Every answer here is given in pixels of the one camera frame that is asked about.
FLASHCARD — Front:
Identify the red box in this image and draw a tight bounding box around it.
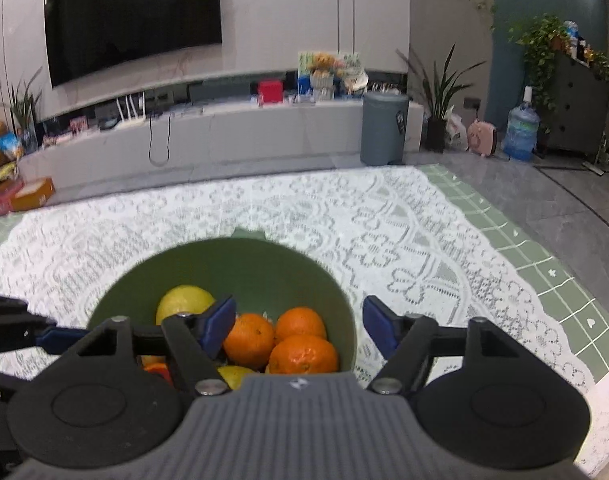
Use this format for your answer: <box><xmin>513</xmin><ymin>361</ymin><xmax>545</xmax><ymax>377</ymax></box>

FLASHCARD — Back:
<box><xmin>257</xmin><ymin>80</ymin><xmax>285</xmax><ymax>107</ymax></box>

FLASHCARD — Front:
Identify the yellow-green pear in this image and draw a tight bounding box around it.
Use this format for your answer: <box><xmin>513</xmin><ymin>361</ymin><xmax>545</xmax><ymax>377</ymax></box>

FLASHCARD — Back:
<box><xmin>156</xmin><ymin>285</ymin><xmax>218</xmax><ymax>326</ymax></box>

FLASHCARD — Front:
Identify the white router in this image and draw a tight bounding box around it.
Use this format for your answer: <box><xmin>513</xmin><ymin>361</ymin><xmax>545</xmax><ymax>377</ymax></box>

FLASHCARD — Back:
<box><xmin>115</xmin><ymin>92</ymin><xmax>148</xmax><ymax>123</ymax></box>

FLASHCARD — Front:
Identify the long-leaf plant in black pot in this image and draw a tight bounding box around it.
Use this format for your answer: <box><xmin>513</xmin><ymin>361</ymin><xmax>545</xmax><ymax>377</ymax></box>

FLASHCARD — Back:
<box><xmin>397</xmin><ymin>42</ymin><xmax>485</xmax><ymax>153</ymax></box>

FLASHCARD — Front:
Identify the ivy plant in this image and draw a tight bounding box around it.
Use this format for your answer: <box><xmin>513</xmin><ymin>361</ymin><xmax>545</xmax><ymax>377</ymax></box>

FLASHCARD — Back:
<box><xmin>507</xmin><ymin>14</ymin><xmax>575</xmax><ymax>111</ymax></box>

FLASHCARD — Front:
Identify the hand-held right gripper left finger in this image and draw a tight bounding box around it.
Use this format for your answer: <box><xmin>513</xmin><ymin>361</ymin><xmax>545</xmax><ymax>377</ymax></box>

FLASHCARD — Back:
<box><xmin>77</xmin><ymin>295</ymin><xmax>238</xmax><ymax>397</ymax></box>

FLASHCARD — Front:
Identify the blue snack bag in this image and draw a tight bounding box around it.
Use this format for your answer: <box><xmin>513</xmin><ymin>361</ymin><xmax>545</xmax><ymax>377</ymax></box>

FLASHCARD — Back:
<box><xmin>0</xmin><ymin>132</ymin><xmax>22</xmax><ymax>161</ymax></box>

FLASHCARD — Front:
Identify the white plastic bag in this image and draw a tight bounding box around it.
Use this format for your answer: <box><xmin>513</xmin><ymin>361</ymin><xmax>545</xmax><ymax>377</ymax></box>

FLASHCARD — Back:
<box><xmin>445</xmin><ymin>112</ymin><xmax>469</xmax><ymax>152</ymax></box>

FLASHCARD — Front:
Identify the green colander bowl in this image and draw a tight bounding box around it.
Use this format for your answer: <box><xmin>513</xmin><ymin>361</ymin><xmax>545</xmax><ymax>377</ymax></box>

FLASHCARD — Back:
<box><xmin>86</xmin><ymin>228</ymin><xmax>358</xmax><ymax>376</ymax></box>

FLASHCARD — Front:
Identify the white curved TV console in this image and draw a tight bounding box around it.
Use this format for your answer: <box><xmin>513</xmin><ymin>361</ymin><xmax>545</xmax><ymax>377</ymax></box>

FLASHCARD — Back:
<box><xmin>17</xmin><ymin>97</ymin><xmax>425</xmax><ymax>181</ymax></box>

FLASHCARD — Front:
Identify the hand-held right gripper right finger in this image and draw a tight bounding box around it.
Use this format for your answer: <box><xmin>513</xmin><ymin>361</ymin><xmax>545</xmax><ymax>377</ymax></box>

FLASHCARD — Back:
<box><xmin>362</xmin><ymin>295</ymin><xmax>520</xmax><ymax>396</ymax></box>

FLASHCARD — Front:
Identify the white woven pot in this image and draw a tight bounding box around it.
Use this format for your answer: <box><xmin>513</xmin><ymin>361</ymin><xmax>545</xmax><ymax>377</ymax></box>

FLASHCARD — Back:
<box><xmin>309</xmin><ymin>71</ymin><xmax>335</xmax><ymax>101</ymax></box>

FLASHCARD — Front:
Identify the blue water jug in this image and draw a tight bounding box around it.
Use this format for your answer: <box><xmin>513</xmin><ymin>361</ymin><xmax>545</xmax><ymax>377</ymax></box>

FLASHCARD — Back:
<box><xmin>503</xmin><ymin>86</ymin><xmax>541</xmax><ymax>162</ymax></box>

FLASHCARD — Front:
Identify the black hanging cable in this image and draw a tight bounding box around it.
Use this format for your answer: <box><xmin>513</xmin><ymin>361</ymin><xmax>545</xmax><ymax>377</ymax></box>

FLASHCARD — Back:
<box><xmin>148</xmin><ymin>110</ymin><xmax>172</xmax><ymax>166</ymax></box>

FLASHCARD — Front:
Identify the black wall television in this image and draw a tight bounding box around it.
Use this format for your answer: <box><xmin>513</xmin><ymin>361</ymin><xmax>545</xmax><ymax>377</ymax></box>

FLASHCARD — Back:
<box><xmin>44</xmin><ymin>0</ymin><xmax>222</xmax><ymax>88</ymax></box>

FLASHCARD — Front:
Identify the pink pig heater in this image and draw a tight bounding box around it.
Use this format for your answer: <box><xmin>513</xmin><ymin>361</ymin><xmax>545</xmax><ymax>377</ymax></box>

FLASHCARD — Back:
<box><xmin>467</xmin><ymin>119</ymin><xmax>500</xmax><ymax>157</ymax></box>

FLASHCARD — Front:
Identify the orange cardboard box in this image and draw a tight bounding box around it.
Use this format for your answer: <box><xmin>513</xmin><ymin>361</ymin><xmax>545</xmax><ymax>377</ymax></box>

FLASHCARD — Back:
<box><xmin>8</xmin><ymin>176</ymin><xmax>56</xmax><ymax>212</ymax></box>

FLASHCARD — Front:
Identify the yellow-green mango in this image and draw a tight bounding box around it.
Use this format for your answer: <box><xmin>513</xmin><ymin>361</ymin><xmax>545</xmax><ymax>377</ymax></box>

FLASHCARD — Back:
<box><xmin>217</xmin><ymin>365</ymin><xmax>258</xmax><ymax>392</ymax></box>

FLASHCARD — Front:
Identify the white lace tablecloth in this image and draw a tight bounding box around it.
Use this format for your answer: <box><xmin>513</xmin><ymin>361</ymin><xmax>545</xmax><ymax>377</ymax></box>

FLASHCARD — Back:
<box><xmin>0</xmin><ymin>162</ymin><xmax>609</xmax><ymax>396</ymax></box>
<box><xmin>0</xmin><ymin>166</ymin><xmax>598</xmax><ymax>478</ymax></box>

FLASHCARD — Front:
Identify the pink box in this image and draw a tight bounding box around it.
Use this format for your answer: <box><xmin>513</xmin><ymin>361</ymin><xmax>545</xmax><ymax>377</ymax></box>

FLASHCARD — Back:
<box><xmin>0</xmin><ymin>182</ymin><xmax>25</xmax><ymax>216</ymax></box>

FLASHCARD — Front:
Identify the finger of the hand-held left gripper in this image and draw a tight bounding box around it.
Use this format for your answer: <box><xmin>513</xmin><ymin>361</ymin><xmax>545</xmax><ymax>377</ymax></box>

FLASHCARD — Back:
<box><xmin>0</xmin><ymin>292</ymin><xmax>88</xmax><ymax>356</ymax></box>
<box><xmin>0</xmin><ymin>367</ymin><xmax>32</xmax><ymax>406</ymax></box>

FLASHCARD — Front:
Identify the dark green cabinet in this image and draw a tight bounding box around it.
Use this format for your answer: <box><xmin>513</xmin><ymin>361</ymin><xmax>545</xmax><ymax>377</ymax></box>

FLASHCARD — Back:
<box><xmin>537</xmin><ymin>52</ymin><xmax>609</xmax><ymax>156</ymax></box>

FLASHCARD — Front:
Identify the slim-leaf plant in glass vase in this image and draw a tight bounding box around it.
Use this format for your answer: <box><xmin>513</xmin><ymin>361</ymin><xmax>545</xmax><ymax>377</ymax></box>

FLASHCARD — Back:
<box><xmin>2</xmin><ymin>67</ymin><xmax>45</xmax><ymax>153</ymax></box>

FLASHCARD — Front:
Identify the red tomato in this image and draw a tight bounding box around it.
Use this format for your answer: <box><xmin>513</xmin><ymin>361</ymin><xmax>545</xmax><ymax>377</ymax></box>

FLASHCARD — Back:
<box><xmin>144</xmin><ymin>364</ymin><xmax>174</xmax><ymax>386</ymax></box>

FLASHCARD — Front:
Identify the grey pedal trash bin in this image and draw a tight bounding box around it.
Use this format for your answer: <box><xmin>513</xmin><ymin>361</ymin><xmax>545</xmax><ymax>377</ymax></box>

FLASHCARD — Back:
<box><xmin>361</xmin><ymin>91</ymin><xmax>410</xmax><ymax>167</ymax></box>

